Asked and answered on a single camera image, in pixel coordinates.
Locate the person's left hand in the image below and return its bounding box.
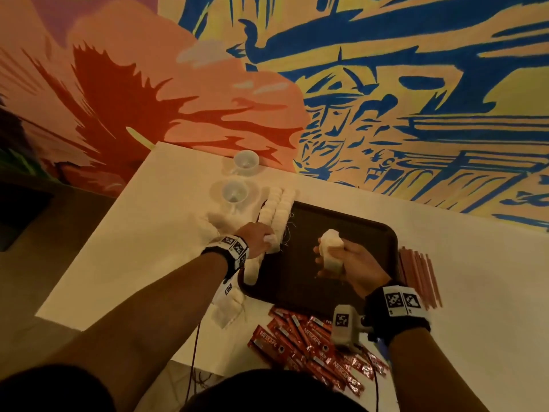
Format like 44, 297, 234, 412
235, 222, 281, 259

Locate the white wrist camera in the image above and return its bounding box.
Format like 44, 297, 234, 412
214, 277, 243, 307
331, 303, 374, 352

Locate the person's left forearm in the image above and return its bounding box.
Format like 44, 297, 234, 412
43, 250, 228, 412

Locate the bunch of tea bags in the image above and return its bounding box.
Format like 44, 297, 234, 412
317, 229, 347, 273

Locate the pile of red Nescafe sachets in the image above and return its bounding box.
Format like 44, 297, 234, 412
247, 306, 389, 398

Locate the small white cup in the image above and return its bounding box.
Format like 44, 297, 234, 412
232, 150, 261, 176
220, 179, 252, 209

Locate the black camera cable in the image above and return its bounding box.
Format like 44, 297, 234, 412
369, 351, 380, 412
186, 322, 202, 409

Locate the pile of white tea bags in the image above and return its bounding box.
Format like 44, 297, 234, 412
204, 208, 252, 330

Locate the dark brown tray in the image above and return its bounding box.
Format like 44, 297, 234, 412
238, 201, 400, 320

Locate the person's right hand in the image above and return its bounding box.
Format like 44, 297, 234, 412
314, 238, 393, 299

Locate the row of tea bags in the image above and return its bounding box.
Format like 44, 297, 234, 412
242, 186, 300, 287

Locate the black marker wristband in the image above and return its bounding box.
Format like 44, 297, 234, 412
201, 234, 250, 280
364, 280, 432, 344

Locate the person's right forearm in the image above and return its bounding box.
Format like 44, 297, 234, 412
388, 326, 490, 412

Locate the person's black shirt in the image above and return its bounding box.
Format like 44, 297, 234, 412
0, 365, 370, 412

